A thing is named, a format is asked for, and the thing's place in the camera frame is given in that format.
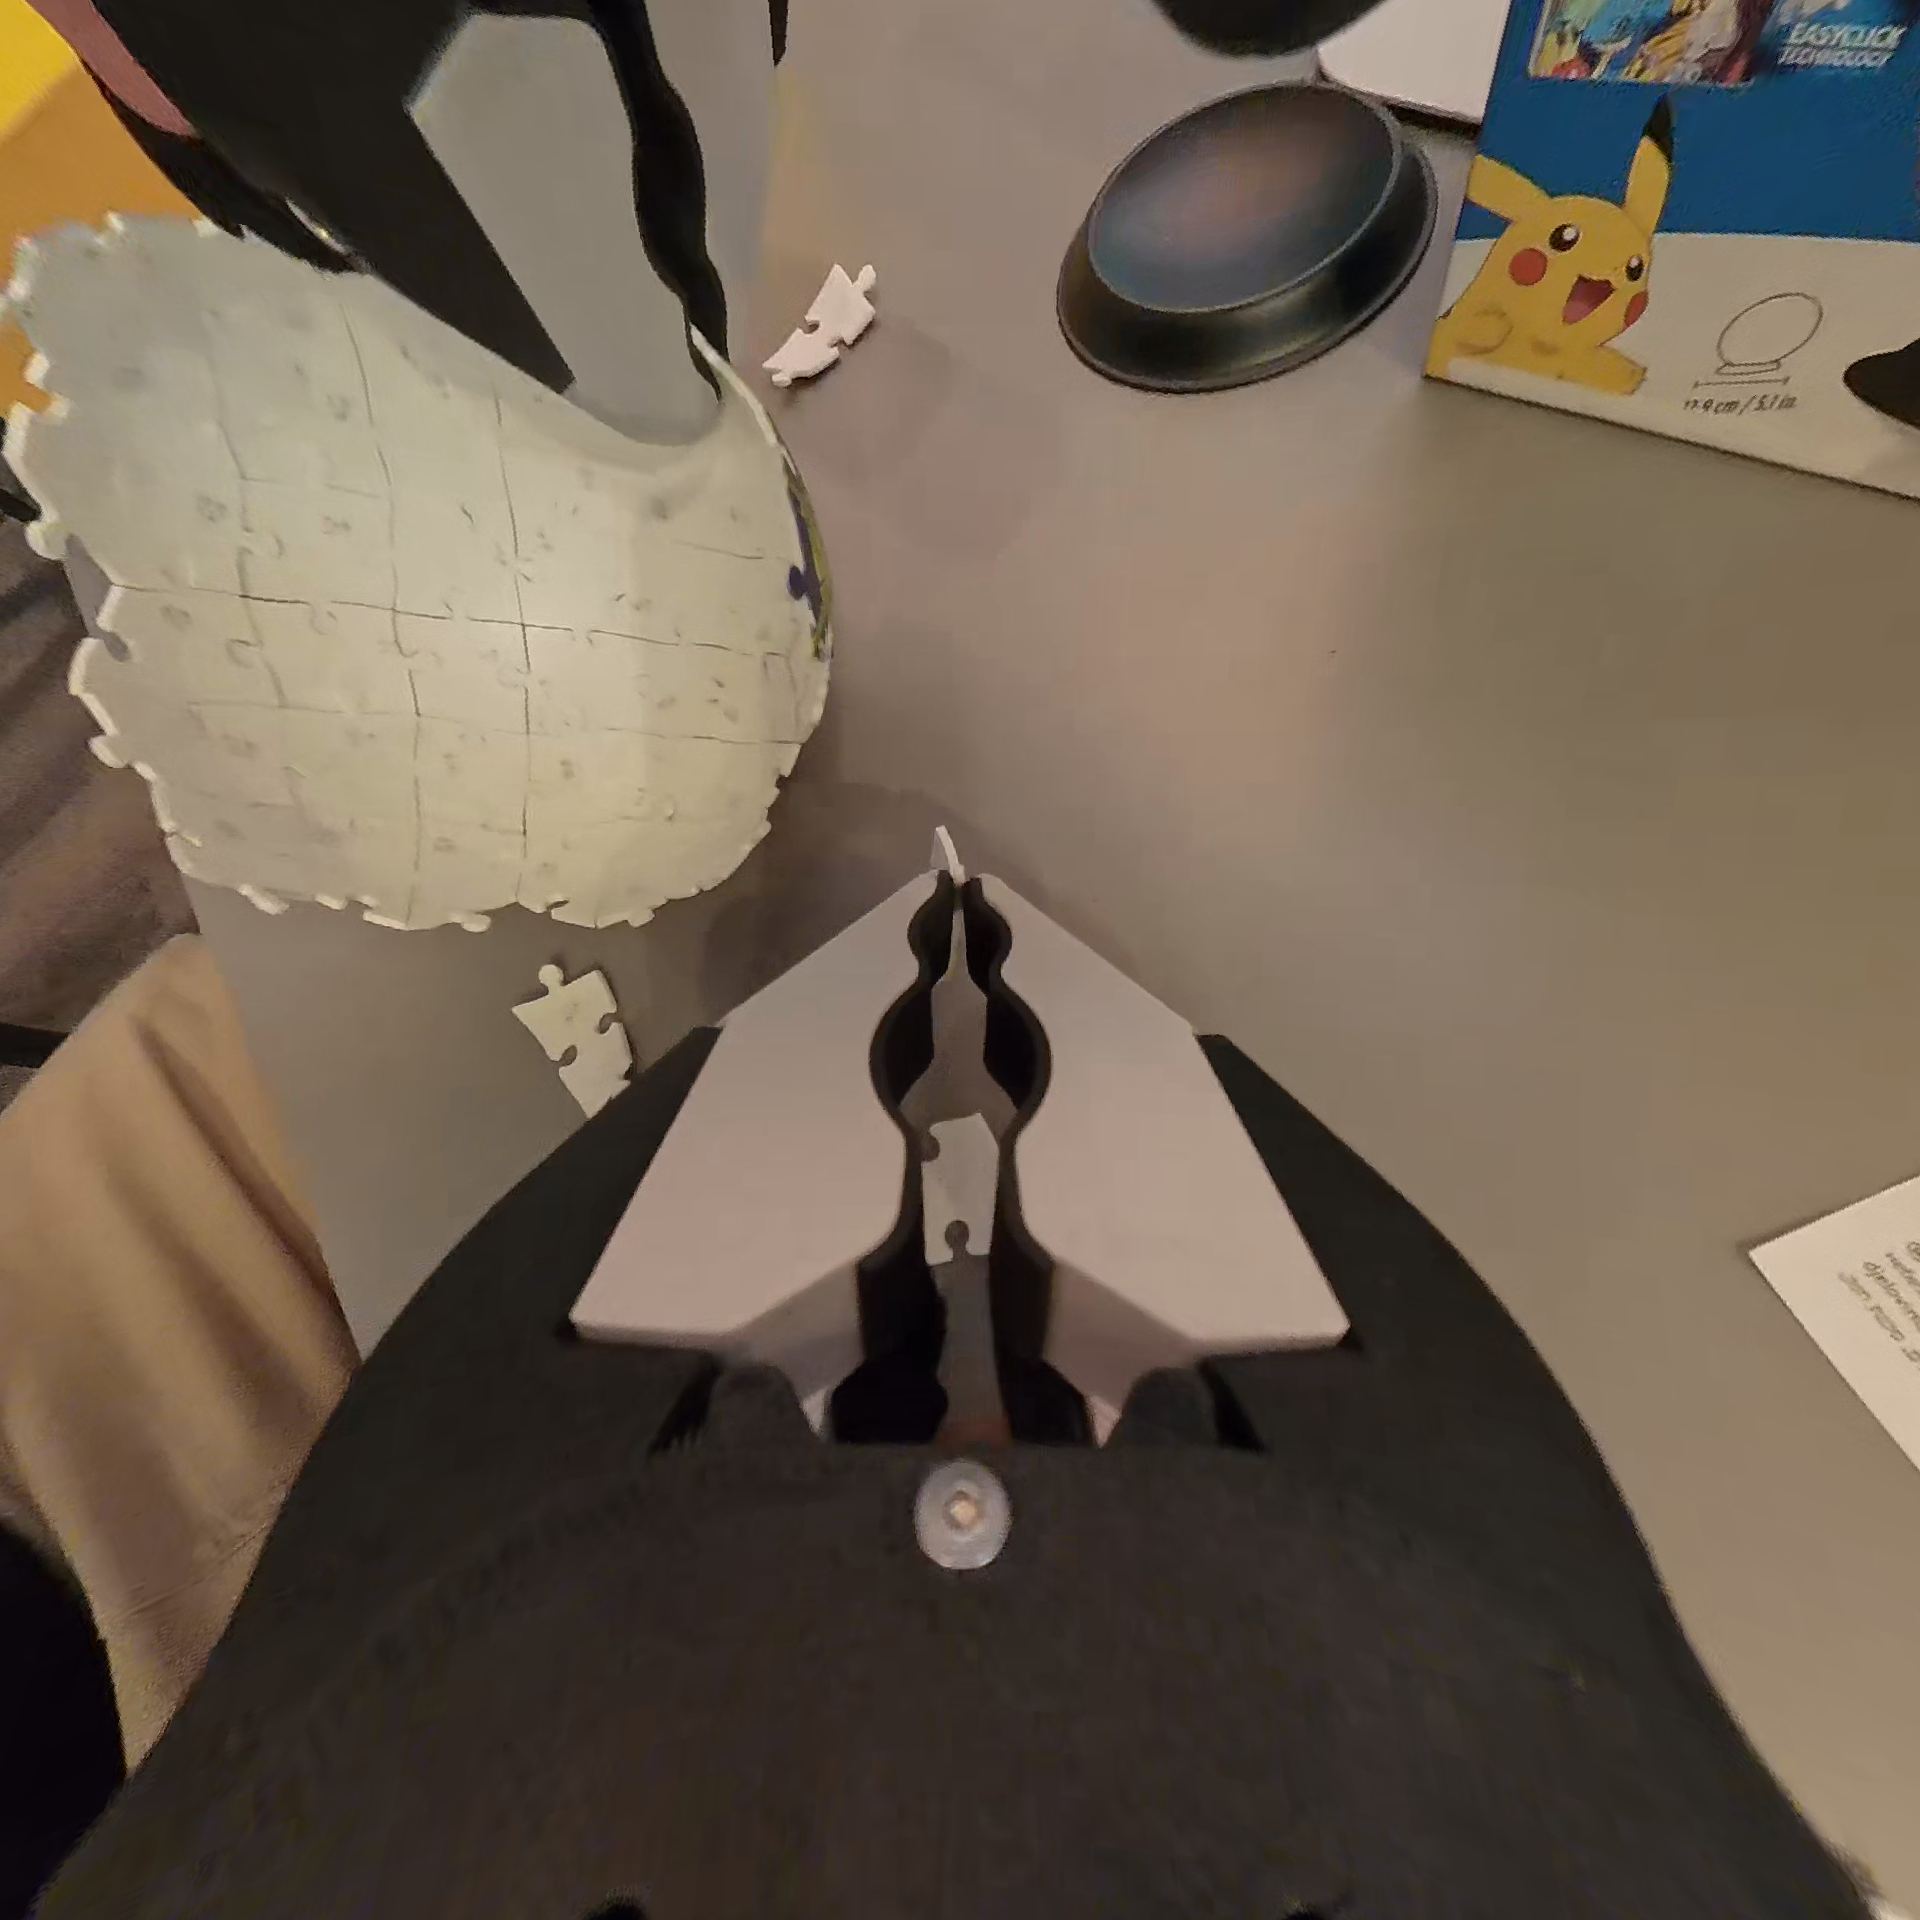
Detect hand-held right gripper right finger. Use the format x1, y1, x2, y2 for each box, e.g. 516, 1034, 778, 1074
969, 874, 1351, 1443

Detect black rounded object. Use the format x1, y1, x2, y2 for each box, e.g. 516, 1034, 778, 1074
1147, 0, 1389, 59

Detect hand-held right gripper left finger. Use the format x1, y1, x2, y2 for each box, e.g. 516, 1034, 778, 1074
568, 874, 962, 1438

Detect person's beige trousers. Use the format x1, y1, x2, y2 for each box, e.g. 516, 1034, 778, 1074
0, 937, 361, 1773

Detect joined white puzzle piece pair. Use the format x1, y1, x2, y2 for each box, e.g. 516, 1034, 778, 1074
510, 963, 638, 1118
764, 261, 880, 387

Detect yellow plastic bin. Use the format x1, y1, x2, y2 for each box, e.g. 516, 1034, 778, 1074
0, 0, 206, 421

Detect partly built puzzle ball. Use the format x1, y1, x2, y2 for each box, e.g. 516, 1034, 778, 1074
0, 211, 836, 934

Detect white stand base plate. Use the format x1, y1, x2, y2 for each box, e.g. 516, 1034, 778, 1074
1318, 0, 1516, 126

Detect blue puzzle box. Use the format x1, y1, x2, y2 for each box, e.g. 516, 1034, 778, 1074
1424, 0, 1920, 499

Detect white instruction sheet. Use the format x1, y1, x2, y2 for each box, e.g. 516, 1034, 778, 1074
1749, 1175, 1920, 1470

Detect black round puzzle stand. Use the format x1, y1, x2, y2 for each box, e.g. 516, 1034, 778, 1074
1054, 81, 1438, 393

